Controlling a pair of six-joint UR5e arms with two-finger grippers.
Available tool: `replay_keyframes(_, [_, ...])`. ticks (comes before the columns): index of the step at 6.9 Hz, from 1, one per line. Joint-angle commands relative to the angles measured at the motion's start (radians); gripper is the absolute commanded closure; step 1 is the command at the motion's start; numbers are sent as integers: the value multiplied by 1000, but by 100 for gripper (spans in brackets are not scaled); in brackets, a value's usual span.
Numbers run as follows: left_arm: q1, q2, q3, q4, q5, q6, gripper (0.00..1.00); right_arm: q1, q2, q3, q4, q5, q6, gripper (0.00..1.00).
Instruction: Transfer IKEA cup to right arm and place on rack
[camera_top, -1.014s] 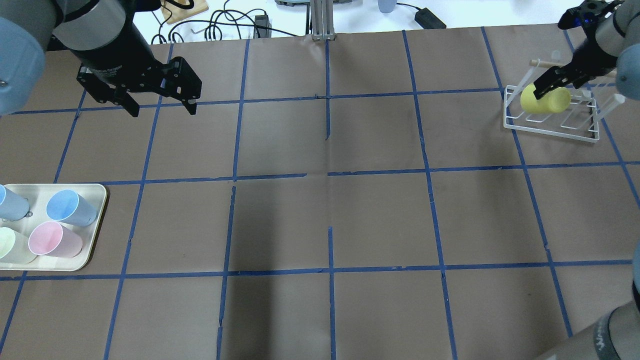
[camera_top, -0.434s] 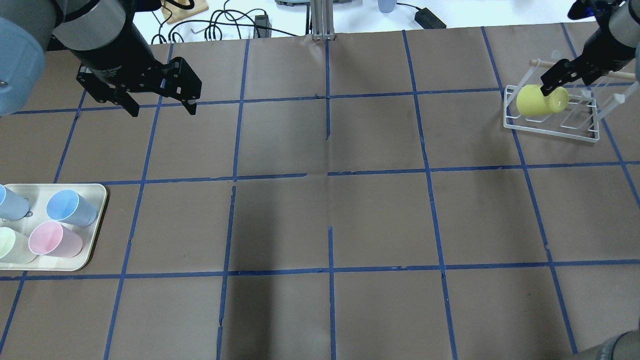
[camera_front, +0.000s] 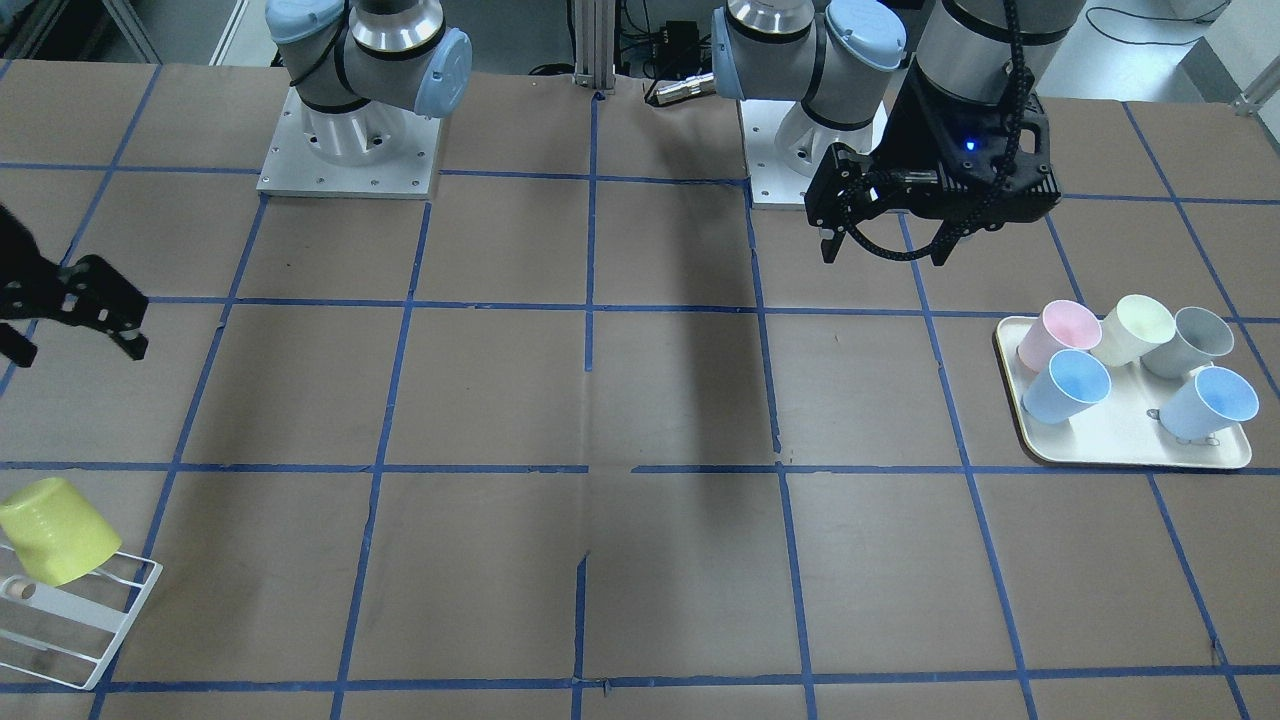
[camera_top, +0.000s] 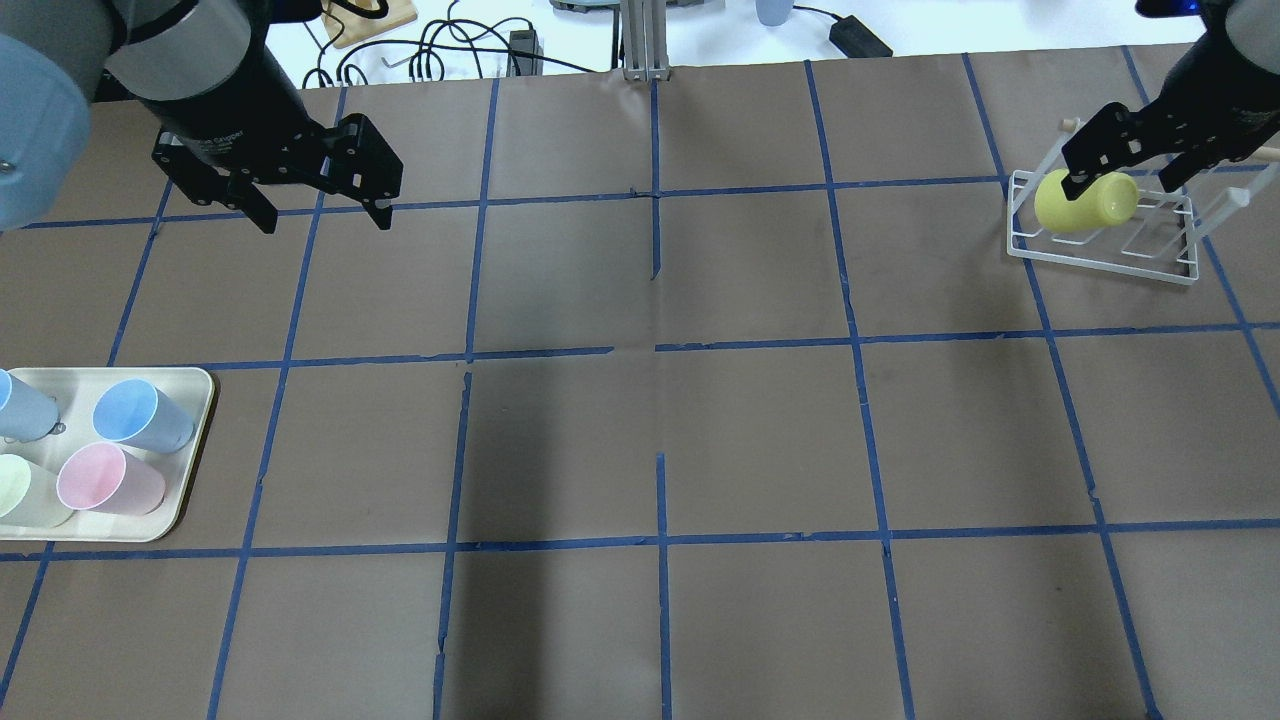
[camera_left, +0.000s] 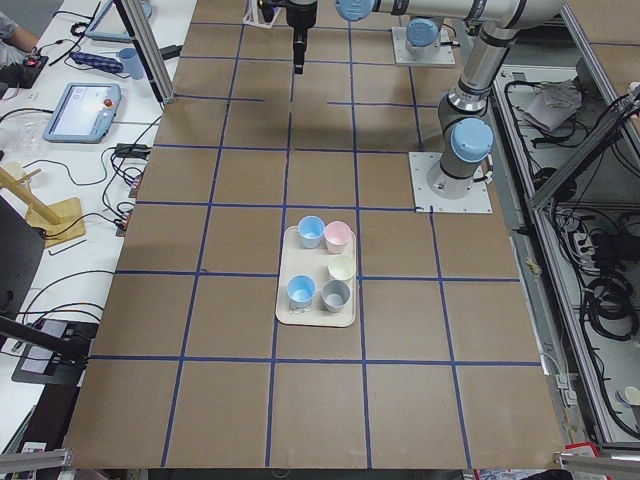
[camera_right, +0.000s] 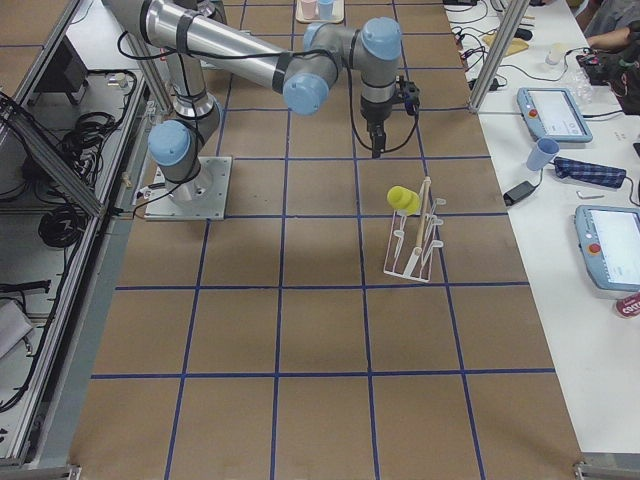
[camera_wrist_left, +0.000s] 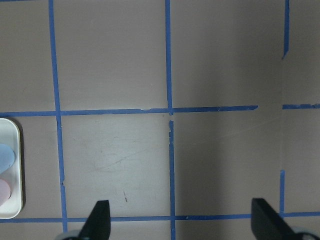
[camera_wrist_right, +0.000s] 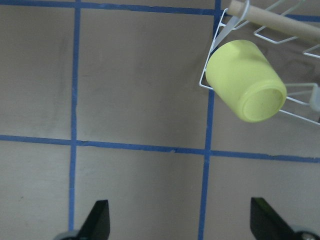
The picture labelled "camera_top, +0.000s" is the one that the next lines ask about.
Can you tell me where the black cable bundle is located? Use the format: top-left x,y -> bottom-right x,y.
300,0 -> 616,91

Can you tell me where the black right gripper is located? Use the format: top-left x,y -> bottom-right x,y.
1060,35 -> 1279,201

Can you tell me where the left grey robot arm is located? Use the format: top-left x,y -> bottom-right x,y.
1,1 -> 403,233

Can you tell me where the aluminium profile post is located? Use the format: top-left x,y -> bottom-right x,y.
618,0 -> 671,82

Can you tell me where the black power brick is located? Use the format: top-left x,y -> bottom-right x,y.
828,15 -> 893,59

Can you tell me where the white wire cup rack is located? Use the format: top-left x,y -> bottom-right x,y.
1005,118 -> 1277,284

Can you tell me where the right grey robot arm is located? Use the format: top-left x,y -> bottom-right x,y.
1061,1 -> 1279,200

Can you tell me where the pink plastic cup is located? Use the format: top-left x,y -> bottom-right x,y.
55,442 -> 166,516

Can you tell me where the light blue plastic cup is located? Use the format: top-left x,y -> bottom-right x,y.
1,370 -> 61,443

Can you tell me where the yellow-green plastic cup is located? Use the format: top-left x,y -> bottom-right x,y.
1033,168 -> 1140,234

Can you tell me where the wooden board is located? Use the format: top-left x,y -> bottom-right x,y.
320,1 -> 419,49

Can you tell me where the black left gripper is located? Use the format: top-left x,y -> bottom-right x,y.
137,40 -> 404,234

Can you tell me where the pale green plastic cup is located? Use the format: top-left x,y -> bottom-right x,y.
1,454 -> 74,529

